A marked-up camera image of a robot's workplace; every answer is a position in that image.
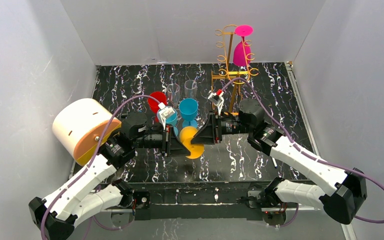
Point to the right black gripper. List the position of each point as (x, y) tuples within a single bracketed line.
[(216, 128)]

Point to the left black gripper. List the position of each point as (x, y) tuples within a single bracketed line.
[(167, 144)]

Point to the yellow wine glass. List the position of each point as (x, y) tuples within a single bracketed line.
[(186, 135)]

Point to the blue wine glass front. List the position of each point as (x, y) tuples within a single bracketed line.
[(172, 121)]

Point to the blue wine glass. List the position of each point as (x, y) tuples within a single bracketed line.
[(172, 121), (188, 108)]

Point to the clear champagne flute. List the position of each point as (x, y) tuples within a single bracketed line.
[(190, 89), (173, 94)]

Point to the red wine glass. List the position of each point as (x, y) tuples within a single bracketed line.
[(153, 104)]

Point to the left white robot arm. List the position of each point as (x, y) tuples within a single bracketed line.
[(59, 213)]

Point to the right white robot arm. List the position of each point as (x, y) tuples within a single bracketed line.
[(340, 193)]

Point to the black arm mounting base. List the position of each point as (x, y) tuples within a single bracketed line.
[(203, 200)]

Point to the blue white marker pen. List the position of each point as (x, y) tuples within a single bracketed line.
[(274, 163)]

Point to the white orange cylinder spool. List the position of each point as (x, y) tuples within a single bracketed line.
[(79, 126)]

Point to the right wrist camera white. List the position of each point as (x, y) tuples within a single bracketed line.
[(216, 97)]

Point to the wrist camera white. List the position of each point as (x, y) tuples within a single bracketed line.
[(216, 97), (164, 113)]

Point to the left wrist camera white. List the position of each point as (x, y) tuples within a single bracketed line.
[(164, 113)]

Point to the gold wire glass rack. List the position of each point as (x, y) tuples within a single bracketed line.
[(228, 70)]

